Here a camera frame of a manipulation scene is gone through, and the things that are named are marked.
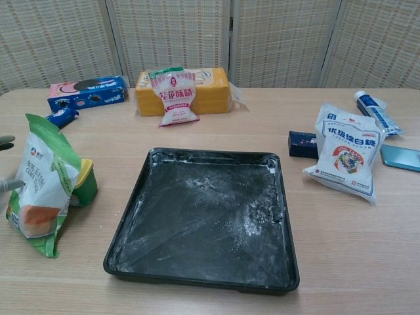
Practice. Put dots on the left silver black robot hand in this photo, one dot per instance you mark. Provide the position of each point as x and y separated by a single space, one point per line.
8 142

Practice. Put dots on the green white corn starch bag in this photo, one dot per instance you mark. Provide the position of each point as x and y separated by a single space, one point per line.
39 183

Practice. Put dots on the red white small packet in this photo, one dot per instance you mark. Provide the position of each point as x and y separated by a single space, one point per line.
177 98

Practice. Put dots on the black baking tray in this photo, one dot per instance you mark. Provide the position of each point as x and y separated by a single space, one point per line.
203 223

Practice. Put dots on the white sugar bag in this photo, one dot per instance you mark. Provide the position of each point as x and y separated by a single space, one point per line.
348 157

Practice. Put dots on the small blue cookie packet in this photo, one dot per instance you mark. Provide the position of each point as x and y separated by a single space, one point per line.
62 118

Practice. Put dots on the green tub with yellow lid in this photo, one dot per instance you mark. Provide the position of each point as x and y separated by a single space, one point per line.
87 185

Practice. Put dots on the blue pink cookie box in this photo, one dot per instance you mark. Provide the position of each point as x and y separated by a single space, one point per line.
88 93

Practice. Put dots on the beige woven folding screen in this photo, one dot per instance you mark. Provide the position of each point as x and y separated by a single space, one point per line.
164 39

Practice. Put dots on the yellow tissue pack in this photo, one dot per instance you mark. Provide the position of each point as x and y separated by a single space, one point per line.
213 92

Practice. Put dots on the dark blue small box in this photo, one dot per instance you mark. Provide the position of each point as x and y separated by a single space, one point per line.
302 144

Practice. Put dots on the blue white toothpaste tube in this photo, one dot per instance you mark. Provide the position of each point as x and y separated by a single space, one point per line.
377 111

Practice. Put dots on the teal smartphone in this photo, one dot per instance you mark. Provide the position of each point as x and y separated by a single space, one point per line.
402 157

